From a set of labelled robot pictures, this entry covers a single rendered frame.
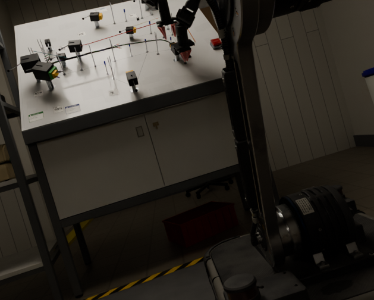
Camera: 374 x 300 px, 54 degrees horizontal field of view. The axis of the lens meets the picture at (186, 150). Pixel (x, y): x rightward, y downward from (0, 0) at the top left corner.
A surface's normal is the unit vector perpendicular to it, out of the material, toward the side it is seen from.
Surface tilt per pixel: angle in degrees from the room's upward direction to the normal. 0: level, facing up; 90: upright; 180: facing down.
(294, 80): 90
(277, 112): 90
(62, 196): 90
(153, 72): 48
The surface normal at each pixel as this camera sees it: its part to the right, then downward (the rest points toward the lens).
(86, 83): -0.05, -0.65
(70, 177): 0.18, -0.01
